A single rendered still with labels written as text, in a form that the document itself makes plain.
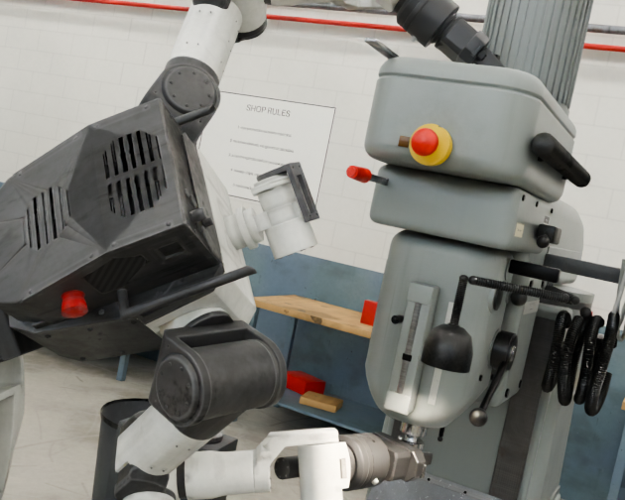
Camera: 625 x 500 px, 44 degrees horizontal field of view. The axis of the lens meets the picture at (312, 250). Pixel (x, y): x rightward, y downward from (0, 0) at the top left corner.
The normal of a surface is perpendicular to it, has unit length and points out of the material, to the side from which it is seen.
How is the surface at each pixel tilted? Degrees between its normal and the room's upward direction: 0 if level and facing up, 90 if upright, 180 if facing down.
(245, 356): 34
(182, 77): 61
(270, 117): 90
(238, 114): 90
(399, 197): 90
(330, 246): 90
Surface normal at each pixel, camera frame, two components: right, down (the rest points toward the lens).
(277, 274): -0.44, -0.03
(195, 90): 0.40, -0.36
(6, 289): -0.48, -0.33
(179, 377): -0.68, 0.03
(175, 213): -0.26, -0.44
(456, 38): -0.10, 0.05
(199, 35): -0.06, -0.49
